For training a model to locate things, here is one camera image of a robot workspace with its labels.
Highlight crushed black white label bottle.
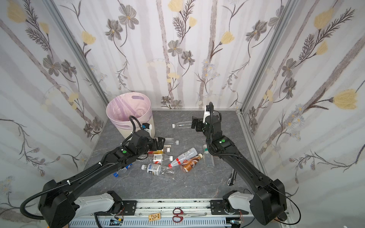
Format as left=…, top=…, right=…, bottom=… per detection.
left=141, top=163, right=175, bottom=176

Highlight blue label blue-cap bottle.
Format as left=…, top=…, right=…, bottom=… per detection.
left=113, top=164, right=133, bottom=178

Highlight clear red white label bottle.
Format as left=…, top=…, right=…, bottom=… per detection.
left=142, top=154, right=173, bottom=164

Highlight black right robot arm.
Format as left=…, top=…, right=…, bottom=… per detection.
left=191, top=116, right=288, bottom=225

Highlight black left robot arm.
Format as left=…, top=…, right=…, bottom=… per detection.
left=38, top=130, right=165, bottom=228

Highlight cream waste bin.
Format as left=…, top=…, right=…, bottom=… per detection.
left=106, top=92, right=156, bottom=139

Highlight yellow red label bottle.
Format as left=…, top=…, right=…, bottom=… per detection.
left=148, top=147, right=170, bottom=154

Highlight clear ribbed white-cap bottle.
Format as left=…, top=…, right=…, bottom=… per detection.
left=172, top=121, right=192, bottom=129

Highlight frosted red-cap bottle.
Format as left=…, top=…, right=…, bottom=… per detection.
left=168, top=148, right=198, bottom=169

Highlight clear green-cap bottle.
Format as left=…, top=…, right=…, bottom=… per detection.
left=203, top=144, right=214, bottom=167

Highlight brown coffee drink bottle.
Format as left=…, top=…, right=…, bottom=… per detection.
left=181, top=154, right=203, bottom=173

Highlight small yellow tag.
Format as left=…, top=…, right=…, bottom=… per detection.
left=148, top=213, right=161, bottom=222

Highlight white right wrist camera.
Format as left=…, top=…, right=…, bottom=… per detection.
left=202, top=105, right=214, bottom=124

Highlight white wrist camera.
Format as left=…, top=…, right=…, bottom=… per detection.
left=202, top=105, right=214, bottom=124
left=142, top=123, right=152, bottom=135

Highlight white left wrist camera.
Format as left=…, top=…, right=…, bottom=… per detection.
left=142, top=123, right=152, bottom=135

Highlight red handled scissors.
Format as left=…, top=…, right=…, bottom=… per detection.
left=172, top=208, right=207, bottom=223

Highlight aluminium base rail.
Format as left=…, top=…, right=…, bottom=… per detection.
left=68, top=199, right=291, bottom=228

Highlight black corrugated cable conduit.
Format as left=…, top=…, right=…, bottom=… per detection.
left=19, top=182, right=69, bottom=220

